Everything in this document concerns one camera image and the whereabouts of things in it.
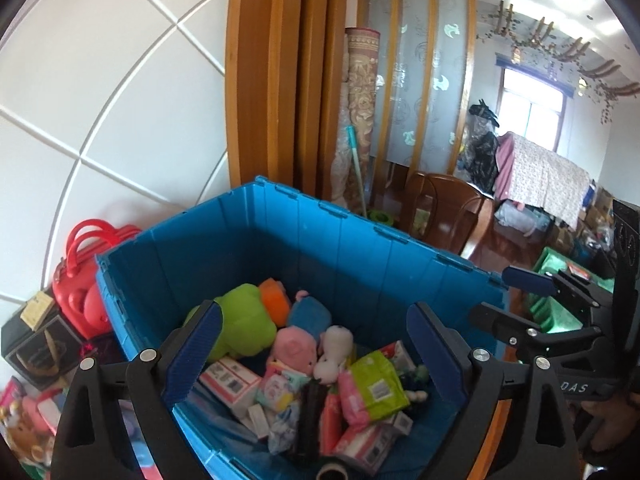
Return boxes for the rolled patterned carpet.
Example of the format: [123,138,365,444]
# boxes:
[329,27,382,209]

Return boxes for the yellow sticky note pad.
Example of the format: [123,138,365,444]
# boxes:
[20,293,55,331]

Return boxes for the wooden chair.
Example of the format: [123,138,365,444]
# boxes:
[399,172,497,259]

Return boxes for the white and pink carton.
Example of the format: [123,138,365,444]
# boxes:
[332,422,397,477]

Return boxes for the white and red carton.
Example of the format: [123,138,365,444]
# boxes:
[199,356,262,407]

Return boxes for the pink and green wipes pack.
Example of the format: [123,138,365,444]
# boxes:
[339,350,412,429]

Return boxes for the dark hanging clothes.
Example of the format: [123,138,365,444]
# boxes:
[457,99,502,194]

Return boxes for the lime green plush toy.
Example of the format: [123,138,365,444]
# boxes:
[182,283,279,364]

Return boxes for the wooden partition column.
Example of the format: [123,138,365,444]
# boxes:
[224,0,352,207]

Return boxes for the ceiling vine decoration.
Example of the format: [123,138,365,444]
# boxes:
[476,2,640,127]

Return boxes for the window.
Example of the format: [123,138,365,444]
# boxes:
[496,54,577,154]

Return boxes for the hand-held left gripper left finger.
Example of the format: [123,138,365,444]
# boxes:
[50,300,223,480]

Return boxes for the black gift box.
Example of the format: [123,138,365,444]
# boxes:
[0,292,84,392]

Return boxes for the white plush dog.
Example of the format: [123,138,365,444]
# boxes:
[313,325,356,384]

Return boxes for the dark maroon pouch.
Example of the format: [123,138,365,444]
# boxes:
[80,332,129,364]

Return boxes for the brown teddy bear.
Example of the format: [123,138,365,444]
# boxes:
[2,405,58,472]

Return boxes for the pink and blue plush pig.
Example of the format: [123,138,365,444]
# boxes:
[272,289,332,377]

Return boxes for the frosted glass screen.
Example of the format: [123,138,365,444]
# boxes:
[369,0,472,172]

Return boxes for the orange plush toy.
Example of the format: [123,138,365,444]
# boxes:
[258,279,292,319]

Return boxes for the teal mop handle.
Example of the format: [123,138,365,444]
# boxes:
[346,125,370,220]

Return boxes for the floral pocket tissue pack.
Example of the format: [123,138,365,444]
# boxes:
[257,364,312,412]

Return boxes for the person's right hand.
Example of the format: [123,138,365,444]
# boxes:
[575,396,640,467]

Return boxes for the green plastic crate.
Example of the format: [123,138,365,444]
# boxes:
[522,247,617,334]

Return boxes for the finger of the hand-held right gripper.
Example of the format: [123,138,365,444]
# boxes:
[468,302,602,357]
[501,265,602,312]

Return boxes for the blue plastic crate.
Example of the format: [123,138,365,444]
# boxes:
[95,176,512,480]

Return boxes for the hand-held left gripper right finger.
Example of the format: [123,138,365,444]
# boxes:
[406,301,581,480]

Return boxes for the red bear suitcase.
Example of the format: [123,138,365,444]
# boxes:
[52,218,144,339]

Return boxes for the floral cloth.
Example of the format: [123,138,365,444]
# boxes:
[494,131,592,230]

